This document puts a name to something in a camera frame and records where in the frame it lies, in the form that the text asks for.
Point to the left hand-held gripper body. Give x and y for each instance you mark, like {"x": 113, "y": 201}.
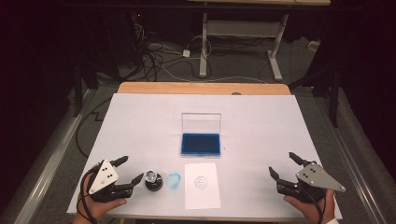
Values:
{"x": 104, "y": 177}

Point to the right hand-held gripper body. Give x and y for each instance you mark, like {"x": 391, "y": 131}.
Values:
{"x": 317, "y": 179}

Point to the round stamp with clear knob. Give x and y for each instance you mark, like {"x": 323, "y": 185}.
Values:
{"x": 153, "y": 179}

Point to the black round stamp cap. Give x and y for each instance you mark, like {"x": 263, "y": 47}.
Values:
{"x": 153, "y": 187}

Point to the white paper sheet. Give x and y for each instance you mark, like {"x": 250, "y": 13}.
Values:
{"x": 201, "y": 193}

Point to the blue ink pad case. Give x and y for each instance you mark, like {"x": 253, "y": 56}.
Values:
{"x": 200, "y": 144}

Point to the person's left hand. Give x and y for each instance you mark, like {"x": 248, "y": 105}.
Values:
{"x": 99, "y": 209}

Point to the person's right hand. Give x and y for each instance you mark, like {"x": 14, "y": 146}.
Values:
{"x": 306, "y": 210}

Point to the clear blue stamp cap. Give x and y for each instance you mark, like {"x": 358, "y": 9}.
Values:
{"x": 173, "y": 180}

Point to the white table mat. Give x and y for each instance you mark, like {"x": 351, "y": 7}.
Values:
{"x": 249, "y": 124}

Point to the black metal stand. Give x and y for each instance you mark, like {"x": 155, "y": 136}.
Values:
{"x": 333, "y": 93}
{"x": 77, "y": 93}

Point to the grey round table plug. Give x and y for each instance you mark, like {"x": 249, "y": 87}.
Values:
{"x": 236, "y": 93}

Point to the beige power strip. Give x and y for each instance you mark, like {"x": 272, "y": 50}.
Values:
{"x": 313, "y": 45}

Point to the white power adapter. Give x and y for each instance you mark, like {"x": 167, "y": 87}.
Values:
{"x": 186, "y": 53}

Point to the black box with red light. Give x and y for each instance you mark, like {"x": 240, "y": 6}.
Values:
{"x": 137, "y": 31}

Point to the aluminium rail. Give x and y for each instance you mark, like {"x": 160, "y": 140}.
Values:
{"x": 351, "y": 161}
{"x": 46, "y": 168}

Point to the white metal desk frame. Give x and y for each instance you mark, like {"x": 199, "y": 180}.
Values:
{"x": 243, "y": 28}

